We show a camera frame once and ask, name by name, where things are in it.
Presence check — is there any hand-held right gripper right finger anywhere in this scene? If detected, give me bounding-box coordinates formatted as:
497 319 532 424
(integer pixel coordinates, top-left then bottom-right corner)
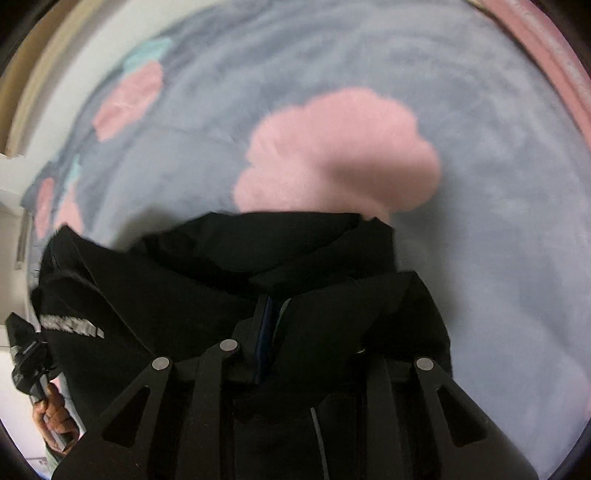
367 356 539 480

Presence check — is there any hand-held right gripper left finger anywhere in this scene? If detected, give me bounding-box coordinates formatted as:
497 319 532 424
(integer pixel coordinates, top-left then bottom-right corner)
51 295 278 480

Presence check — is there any black hooded jacket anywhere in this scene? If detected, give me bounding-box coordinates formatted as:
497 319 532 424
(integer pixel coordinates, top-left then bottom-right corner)
31 211 452 480

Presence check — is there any person's left hand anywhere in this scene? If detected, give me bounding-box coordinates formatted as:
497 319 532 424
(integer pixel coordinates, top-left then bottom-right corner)
32 382 80 457

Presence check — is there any grey floral blanket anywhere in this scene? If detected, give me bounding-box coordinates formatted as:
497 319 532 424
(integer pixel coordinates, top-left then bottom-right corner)
21 0 591 478

